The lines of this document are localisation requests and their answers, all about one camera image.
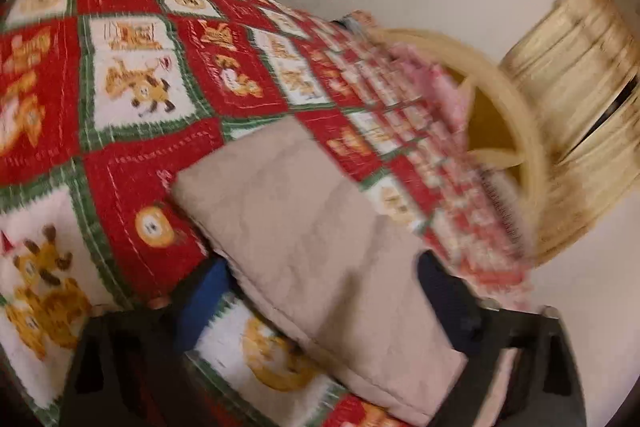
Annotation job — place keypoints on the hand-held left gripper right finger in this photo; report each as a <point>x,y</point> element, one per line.
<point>445,302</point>

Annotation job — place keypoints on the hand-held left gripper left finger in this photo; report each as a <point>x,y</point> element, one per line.
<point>202,307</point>

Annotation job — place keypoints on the beige puffer jacket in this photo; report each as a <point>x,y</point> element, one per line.
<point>310,227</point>

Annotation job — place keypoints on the red printed patchwork quilt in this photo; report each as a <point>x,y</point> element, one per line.
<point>130,167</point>

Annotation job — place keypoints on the cream round bed headboard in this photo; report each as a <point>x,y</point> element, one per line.
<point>531,147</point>

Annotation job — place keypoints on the pink floral cloth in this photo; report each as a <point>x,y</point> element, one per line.
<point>430,77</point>

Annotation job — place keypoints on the cream striped curtain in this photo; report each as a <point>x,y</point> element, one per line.
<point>565,57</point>

